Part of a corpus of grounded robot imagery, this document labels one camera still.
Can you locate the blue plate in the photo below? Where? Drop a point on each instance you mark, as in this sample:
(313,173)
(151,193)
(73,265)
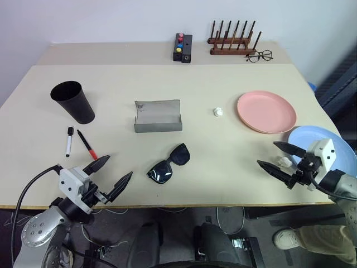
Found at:
(343,150)

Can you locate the grey glasses case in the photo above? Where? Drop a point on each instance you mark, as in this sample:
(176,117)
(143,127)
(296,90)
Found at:
(156,117)

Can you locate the black table support bar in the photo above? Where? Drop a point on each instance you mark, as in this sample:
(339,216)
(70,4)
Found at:
(279,213)

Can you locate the black sunglasses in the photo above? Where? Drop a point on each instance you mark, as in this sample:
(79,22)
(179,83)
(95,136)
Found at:
(161,171)

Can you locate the pink plate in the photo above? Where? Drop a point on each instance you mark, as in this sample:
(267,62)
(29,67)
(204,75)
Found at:
(265,111)

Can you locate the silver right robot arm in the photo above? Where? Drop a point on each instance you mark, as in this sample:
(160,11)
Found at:
(346,181)

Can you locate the brown wooden peg rack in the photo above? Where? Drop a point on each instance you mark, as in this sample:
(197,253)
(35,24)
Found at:
(231,51)

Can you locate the white sneaker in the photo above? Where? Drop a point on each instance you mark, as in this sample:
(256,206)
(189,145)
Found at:
(287,238)

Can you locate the beige trouser leg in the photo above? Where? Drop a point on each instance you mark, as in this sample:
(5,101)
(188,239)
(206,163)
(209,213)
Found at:
(326,240)

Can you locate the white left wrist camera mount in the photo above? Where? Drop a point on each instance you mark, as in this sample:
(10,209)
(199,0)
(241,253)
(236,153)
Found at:
(69,181)

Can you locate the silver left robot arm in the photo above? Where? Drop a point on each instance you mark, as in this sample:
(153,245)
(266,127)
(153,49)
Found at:
(36,229)

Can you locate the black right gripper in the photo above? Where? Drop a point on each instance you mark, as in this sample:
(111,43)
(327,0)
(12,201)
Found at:
(302,173)

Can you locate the black plastic cup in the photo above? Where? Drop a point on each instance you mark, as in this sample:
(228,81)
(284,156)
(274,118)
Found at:
(76,109)

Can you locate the plain black box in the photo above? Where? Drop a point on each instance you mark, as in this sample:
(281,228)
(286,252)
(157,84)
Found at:
(187,51)

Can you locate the black metal floor bracket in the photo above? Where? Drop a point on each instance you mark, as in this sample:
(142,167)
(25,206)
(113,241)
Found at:
(255,251)

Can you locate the black box with coloured buttons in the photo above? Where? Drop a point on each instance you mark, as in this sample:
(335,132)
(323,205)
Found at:
(178,54)

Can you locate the black marker with red cap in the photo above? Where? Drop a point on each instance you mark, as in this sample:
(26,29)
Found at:
(86,143)

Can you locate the white marker with black cap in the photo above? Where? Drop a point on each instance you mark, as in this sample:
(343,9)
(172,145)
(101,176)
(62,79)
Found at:
(69,142)

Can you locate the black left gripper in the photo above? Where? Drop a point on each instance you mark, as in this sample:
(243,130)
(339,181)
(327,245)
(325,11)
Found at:
(93,195)

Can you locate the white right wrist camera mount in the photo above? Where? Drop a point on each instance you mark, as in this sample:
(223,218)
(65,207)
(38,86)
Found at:
(323,152)

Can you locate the dark rounded shape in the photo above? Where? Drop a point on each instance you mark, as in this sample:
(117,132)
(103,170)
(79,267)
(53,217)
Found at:
(214,243)
(145,245)

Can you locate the dark-framed clear eyeglasses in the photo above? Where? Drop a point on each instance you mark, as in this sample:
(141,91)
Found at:
(255,58)

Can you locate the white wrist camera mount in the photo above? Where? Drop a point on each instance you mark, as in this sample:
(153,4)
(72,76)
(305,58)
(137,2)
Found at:
(69,181)
(323,152)

